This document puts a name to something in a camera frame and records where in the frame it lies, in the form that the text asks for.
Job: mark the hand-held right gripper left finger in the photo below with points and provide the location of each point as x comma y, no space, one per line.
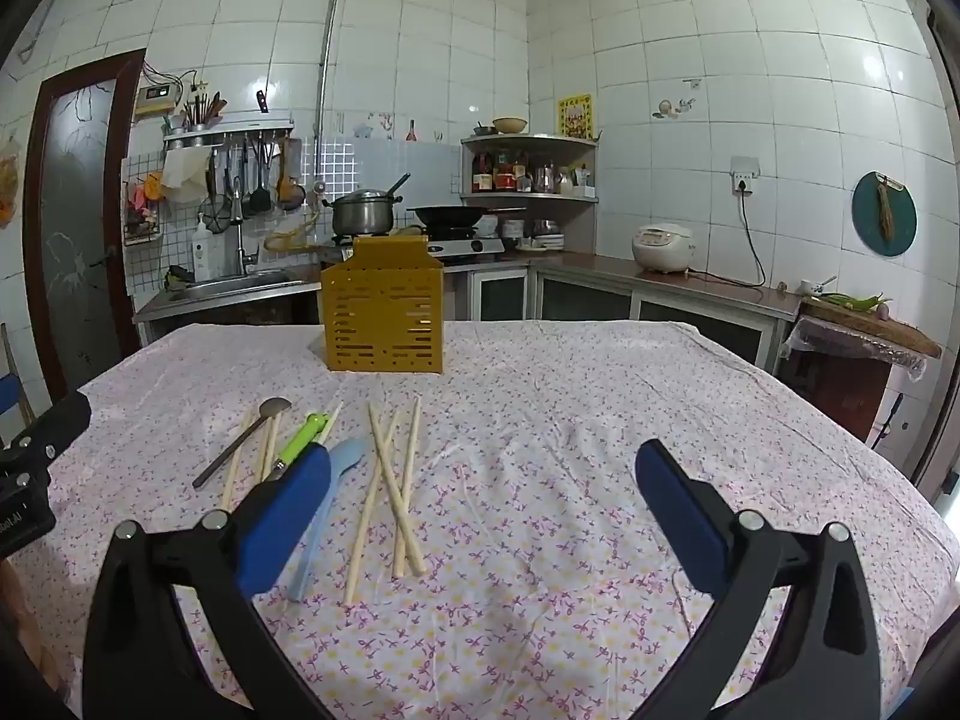
285,517

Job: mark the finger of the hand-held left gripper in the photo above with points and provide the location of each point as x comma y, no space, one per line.
64,416

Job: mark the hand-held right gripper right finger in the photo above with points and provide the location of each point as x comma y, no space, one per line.
682,517

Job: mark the light blue plastic spoon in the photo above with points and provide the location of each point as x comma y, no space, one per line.
349,461

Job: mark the metal spoon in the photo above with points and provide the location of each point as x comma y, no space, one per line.
240,442

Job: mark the yellow slotted utensil holder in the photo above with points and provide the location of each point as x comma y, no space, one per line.
382,307

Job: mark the metal canister with utensils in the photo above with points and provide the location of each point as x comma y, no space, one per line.
201,114

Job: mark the blue chair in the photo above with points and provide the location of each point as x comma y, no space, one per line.
7,396

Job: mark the wooden stick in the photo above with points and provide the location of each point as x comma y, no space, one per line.
16,379

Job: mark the pink floral tablecloth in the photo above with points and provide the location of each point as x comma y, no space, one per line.
570,420

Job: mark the dark wooden glass door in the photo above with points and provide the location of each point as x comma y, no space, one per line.
75,240

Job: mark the plastic covered side table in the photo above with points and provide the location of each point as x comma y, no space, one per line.
832,382

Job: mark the white soap pump bottle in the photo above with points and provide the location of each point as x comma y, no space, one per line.
201,251

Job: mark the stainless steel sink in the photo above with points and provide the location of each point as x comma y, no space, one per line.
240,286

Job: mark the glass door base cabinet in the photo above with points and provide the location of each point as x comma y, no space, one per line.
585,301

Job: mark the metal faucet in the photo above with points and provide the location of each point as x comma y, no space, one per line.
240,232

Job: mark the brown kitchen countertop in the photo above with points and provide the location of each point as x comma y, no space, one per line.
600,266

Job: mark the white hanging cloth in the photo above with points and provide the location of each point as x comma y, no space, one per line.
184,176

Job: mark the white rice cooker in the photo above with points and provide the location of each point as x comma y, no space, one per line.
661,247

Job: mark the wooden chopping board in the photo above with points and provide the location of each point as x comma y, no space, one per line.
877,326

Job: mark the green vegetables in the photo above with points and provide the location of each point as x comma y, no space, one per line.
855,301

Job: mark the black hanging spatula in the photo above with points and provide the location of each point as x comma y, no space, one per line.
260,195

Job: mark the stainless steel pot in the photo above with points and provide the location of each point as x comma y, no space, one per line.
364,214

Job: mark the stack of white bowls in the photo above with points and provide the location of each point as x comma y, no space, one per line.
540,234

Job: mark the wooden hanging ladle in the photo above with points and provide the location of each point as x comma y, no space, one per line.
289,191

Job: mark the silver gas stove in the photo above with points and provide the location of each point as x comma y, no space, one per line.
465,246

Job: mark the black wok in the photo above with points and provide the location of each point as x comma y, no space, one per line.
450,215

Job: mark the green round cutting board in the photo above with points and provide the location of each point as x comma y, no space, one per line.
866,217

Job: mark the brown hanging brush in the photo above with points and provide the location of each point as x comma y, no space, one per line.
887,210

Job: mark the row of condiment bottles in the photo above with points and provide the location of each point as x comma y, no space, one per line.
502,176

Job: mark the grey corner shelf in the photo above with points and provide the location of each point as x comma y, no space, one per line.
540,141

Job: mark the beige bowl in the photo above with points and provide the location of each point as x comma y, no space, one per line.
510,124

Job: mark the orange wall decoration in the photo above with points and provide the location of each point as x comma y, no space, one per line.
7,191

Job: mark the metal wall rack shelf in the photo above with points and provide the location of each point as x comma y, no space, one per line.
225,127

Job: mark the beige wall control box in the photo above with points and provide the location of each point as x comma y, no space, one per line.
157,99

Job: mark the white wall outlet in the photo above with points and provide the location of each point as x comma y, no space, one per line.
745,172

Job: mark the wall-mounted kitchen knife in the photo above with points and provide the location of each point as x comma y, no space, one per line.
262,102

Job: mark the small wall sticker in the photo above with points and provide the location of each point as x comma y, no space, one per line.
667,109

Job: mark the yellow wall picture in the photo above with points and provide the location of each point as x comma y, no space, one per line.
574,116

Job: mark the metal wall pipe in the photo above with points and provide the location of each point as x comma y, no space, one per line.
330,30

